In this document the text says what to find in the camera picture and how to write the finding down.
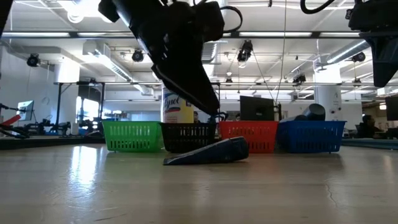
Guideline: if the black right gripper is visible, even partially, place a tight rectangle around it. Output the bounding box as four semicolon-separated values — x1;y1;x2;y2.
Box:
345;0;398;88

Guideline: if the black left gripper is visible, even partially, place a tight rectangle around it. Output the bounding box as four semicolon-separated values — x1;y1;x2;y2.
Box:
98;0;225;116

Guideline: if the grey travel tube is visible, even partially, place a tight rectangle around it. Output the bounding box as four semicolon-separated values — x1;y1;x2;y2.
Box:
280;103;326;123

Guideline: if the yellow disinfectant wipes canister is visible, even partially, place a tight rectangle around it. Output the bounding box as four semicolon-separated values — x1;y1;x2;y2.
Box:
160;83;195;124

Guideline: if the black plastic basket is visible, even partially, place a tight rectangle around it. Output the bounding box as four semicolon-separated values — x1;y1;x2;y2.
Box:
159;122;218;154

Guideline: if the dark monitor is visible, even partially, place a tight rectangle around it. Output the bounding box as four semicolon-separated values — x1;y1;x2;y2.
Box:
384;95;398;122

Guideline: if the white round pillar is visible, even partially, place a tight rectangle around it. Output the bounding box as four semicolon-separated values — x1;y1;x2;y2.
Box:
313;65;343;122

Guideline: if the black toiletry sachet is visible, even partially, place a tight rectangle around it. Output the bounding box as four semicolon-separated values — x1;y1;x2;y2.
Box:
163;136;250;166

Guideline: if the black computer monitor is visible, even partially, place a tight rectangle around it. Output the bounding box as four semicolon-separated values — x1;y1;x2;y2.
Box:
239;95;276;122

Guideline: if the green plastic basket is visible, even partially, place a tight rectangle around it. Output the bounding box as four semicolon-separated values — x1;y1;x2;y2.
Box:
101;120;163;153

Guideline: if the red plastic basket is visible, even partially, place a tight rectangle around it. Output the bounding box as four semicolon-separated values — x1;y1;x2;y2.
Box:
218;120;279;154

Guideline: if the ceiling light strip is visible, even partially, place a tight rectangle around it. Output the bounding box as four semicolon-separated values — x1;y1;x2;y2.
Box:
238;31;313;38
1;31;71;39

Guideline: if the blue plastic basket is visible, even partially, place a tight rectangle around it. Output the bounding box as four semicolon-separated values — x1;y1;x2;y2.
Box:
275;120;347;154

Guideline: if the white square pillar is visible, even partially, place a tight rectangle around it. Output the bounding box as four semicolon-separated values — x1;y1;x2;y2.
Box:
53;60;81;135

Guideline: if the silver computer monitor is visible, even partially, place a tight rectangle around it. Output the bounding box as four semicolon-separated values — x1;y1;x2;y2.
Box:
17;100;35;122

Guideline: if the black ceiling camera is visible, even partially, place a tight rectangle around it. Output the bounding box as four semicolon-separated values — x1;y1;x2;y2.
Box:
26;53;42;68
292;73;307;86
351;51;367;63
131;49;145;63
236;39;254;63

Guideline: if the silver ventilation duct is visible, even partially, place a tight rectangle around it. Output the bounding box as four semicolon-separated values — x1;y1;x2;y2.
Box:
325;39;371;65

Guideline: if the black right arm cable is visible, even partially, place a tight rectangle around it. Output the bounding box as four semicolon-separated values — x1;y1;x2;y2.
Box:
299;0;337;15

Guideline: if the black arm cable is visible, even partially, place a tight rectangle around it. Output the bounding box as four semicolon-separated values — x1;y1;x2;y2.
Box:
220;5;244;34
299;0;337;15

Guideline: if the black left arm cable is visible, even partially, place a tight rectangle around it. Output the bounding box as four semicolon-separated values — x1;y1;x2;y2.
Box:
220;5;244;34

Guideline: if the black metal rig frame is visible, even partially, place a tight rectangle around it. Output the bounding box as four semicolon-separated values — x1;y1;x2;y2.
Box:
53;80;106;135

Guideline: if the black aluminium table frame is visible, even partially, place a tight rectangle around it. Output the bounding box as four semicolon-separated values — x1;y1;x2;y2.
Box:
0;135;398;151

